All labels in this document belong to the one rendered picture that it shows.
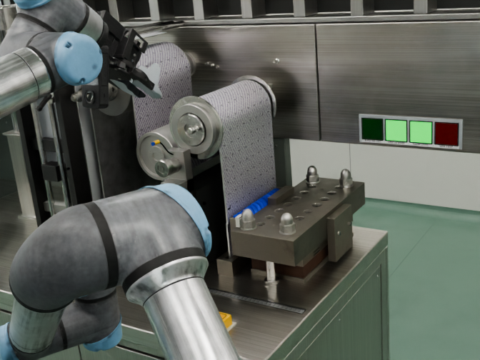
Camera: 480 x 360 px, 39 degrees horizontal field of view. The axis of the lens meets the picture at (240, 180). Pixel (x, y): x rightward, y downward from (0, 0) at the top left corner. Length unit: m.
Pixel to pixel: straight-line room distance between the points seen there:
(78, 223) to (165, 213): 0.11
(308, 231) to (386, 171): 2.85
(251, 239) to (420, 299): 1.94
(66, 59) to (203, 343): 0.44
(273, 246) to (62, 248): 0.71
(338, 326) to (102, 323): 0.59
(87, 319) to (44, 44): 0.49
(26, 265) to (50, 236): 0.05
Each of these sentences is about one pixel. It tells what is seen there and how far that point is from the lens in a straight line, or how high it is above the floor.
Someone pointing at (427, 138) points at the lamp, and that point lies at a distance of 1.65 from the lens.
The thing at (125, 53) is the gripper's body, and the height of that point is 1.46.
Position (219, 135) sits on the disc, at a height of 1.24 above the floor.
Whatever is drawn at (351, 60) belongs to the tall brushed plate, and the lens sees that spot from 1.68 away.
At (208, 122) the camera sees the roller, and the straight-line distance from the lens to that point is 1.51.
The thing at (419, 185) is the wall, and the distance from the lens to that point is 4.30.
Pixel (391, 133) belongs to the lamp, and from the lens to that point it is 1.68.
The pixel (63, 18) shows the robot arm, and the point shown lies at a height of 1.54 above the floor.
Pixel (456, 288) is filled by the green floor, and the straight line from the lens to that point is 3.47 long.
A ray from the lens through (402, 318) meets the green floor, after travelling 3.20.
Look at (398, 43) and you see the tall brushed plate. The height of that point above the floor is 1.39.
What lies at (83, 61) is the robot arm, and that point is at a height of 1.49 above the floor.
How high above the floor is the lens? 1.62
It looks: 18 degrees down
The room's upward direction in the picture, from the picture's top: 5 degrees counter-clockwise
